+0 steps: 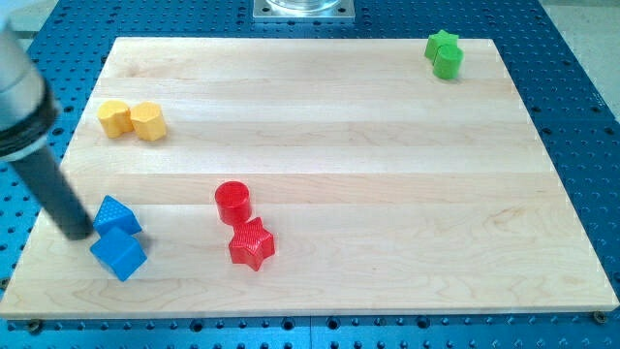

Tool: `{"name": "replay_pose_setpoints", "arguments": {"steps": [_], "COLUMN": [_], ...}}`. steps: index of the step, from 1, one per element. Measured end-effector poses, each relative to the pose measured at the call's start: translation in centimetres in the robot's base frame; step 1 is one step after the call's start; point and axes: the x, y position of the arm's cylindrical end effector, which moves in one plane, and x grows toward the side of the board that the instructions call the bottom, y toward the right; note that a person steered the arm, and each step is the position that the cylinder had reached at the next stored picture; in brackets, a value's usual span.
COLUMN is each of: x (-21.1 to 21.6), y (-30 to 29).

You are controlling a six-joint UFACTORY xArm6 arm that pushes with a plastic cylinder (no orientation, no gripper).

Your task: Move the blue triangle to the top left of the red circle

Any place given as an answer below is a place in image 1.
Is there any green cylinder block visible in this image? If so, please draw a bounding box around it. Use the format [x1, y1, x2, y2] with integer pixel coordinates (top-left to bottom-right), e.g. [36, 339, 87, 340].
[433, 45, 464, 79]

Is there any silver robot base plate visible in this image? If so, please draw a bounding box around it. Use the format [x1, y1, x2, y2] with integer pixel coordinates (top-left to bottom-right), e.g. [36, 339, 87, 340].
[253, 0, 356, 22]

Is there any red star block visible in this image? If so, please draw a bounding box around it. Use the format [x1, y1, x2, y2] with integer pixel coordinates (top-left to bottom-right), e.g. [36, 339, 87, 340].
[229, 217, 275, 271]

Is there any light wooden board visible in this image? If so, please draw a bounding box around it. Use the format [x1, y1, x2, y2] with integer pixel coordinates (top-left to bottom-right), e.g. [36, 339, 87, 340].
[1, 37, 619, 319]

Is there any blue triangle block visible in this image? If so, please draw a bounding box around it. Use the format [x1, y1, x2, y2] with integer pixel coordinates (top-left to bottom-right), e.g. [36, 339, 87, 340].
[93, 196, 142, 235]

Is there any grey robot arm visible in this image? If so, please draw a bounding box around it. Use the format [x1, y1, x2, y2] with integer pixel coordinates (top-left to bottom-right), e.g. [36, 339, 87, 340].
[1, 19, 93, 240]

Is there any yellow hexagon block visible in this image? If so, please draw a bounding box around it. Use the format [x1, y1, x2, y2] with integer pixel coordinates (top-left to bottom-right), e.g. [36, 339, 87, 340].
[130, 102, 167, 142]

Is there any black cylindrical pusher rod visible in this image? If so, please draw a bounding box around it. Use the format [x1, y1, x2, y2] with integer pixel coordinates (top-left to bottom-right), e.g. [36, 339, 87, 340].
[11, 146, 93, 240]

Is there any green star block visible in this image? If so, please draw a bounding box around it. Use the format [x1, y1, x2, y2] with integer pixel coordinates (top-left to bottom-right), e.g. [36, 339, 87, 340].
[424, 29, 459, 60]

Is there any blue cube block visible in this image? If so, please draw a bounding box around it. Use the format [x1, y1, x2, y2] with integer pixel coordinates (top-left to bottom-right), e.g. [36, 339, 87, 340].
[90, 228, 147, 281]

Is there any red cylinder block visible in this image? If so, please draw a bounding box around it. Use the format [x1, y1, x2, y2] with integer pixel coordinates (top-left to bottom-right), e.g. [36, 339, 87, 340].
[215, 181, 252, 226]

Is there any yellow pentagon block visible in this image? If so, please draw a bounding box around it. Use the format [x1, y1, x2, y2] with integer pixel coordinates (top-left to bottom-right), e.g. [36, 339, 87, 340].
[97, 100, 134, 139]

